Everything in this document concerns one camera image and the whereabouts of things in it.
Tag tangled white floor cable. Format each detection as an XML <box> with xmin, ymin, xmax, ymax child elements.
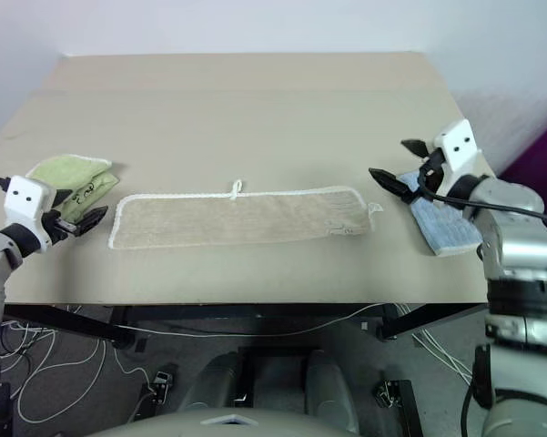
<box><xmin>0</xmin><ymin>305</ymin><xmax>152</xmax><ymax>425</ymax></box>

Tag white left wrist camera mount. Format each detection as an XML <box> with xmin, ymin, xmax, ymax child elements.
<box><xmin>3</xmin><ymin>176</ymin><xmax>56</xmax><ymax>254</ymax></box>

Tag green folded towel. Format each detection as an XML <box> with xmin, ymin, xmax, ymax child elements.
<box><xmin>25</xmin><ymin>154</ymin><xmax>121</xmax><ymax>225</ymax></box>

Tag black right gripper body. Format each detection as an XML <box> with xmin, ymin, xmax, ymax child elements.
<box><xmin>417</xmin><ymin>149</ymin><xmax>448</xmax><ymax>193</ymax></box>

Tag dark grey rounded shape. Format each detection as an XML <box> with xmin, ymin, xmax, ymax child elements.
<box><xmin>306</xmin><ymin>349</ymin><xmax>361</xmax><ymax>434</ymax></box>
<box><xmin>180</xmin><ymin>351</ymin><xmax>241</xmax><ymax>416</ymax></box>

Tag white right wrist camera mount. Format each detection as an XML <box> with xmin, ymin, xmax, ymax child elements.
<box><xmin>431</xmin><ymin>118</ymin><xmax>484</xmax><ymax>196</ymax></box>

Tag beige towel with white edging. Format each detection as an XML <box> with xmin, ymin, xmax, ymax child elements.
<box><xmin>106</xmin><ymin>178</ymin><xmax>386</xmax><ymax>251</ymax></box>

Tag black metal bracket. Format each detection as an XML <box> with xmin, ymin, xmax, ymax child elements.
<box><xmin>151</xmin><ymin>371</ymin><xmax>175</xmax><ymax>405</ymax></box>
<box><xmin>375</xmin><ymin>379</ymin><xmax>425</xmax><ymax>437</ymax></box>

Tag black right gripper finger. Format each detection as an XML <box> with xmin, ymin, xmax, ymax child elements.
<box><xmin>400</xmin><ymin>138</ymin><xmax>431</xmax><ymax>158</ymax></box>
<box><xmin>368</xmin><ymin>168</ymin><xmax>422</xmax><ymax>204</ymax></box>

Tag long thin white cable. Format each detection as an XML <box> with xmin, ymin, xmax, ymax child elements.
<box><xmin>116</xmin><ymin>301</ymin><xmax>395</xmax><ymax>339</ymax></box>

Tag straight white floor cables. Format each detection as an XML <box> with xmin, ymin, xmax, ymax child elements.
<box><xmin>410</xmin><ymin>329</ymin><xmax>475</xmax><ymax>384</ymax></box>

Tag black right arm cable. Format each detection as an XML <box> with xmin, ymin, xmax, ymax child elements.
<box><xmin>416</xmin><ymin>170</ymin><xmax>547</xmax><ymax>239</ymax></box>

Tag purple panel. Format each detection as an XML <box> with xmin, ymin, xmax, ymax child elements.
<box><xmin>499</xmin><ymin>103</ymin><xmax>547</xmax><ymax>184</ymax></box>

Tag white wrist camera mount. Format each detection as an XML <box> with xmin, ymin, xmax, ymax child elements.
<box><xmin>431</xmin><ymin>118</ymin><xmax>484</xmax><ymax>196</ymax></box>
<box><xmin>3</xmin><ymin>176</ymin><xmax>56</xmax><ymax>254</ymax></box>

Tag blue folded towel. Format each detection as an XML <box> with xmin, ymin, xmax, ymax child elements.
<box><xmin>398</xmin><ymin>170</ymin><xmax>484</xmax><ymax>258</ymax></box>

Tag black metal table frame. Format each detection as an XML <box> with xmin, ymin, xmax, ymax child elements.
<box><xmin>2</xmin><ymin>301</ymin><xmax>490</xmax><ymax>352</ymax></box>

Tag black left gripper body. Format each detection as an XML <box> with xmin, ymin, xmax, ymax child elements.
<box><xmin>40</xmin><ymin>208</ymin><xmax>80</xmax><ymax>243</ymax></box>

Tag grey robot torso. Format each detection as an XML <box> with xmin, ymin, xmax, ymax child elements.
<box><xmin>85</xmin><ymin>406</ymin><xmax>420</xmax><ymax>437</ymax></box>

